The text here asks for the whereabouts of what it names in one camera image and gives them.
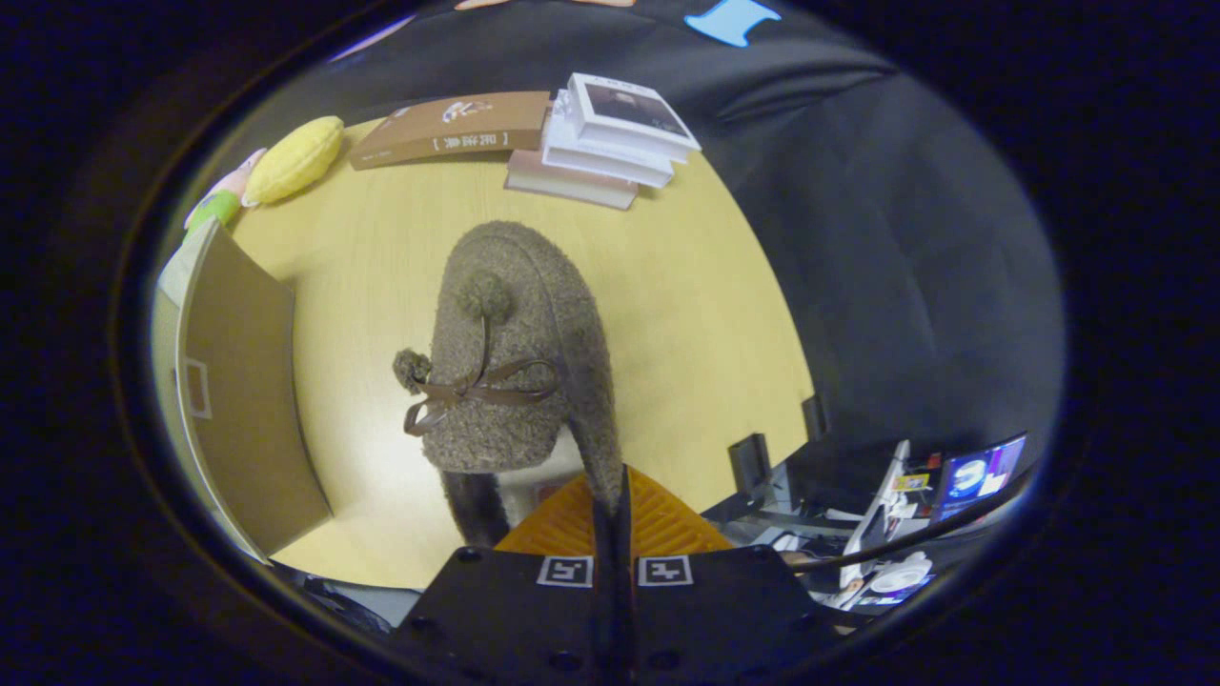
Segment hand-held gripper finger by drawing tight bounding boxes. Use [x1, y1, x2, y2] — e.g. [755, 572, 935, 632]
[393, 467, 616, 673]
[610, 465, 849, 673]

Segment brown fuzzy slipper shoe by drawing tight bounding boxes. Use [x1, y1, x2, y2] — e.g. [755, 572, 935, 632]
[393, 221, 625, 549]

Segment beige fabric storage box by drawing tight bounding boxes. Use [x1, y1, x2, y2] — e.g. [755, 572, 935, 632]
[152, 219, 335, 565]

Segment white metal stand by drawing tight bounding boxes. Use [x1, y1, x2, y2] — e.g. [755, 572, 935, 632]
[839, 440, 912, 587]

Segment white round device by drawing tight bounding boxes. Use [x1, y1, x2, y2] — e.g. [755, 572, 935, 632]
[863, 553, 935, 599]

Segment lit display screen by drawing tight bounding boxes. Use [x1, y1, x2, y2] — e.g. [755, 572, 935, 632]
[929, 435, 1028, 523]

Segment pale pink book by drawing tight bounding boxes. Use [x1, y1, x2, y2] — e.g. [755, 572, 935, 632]
[504, 151, 640, 212]

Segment black backdrop cloth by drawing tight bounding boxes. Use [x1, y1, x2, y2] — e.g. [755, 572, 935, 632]
[324, 0, 1067, 496]

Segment brown book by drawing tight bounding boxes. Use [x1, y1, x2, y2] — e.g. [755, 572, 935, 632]
[347, 91, 554, 172]

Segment yellow macaron plush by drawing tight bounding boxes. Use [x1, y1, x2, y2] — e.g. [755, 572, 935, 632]
[243, 115, 346, 206]

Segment pink and green plush toy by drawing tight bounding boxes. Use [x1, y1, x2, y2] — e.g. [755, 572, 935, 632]
[184, 148, 268, 234]

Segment black cable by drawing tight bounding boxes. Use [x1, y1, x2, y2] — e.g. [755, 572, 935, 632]
[783, 462, 1042, 573]

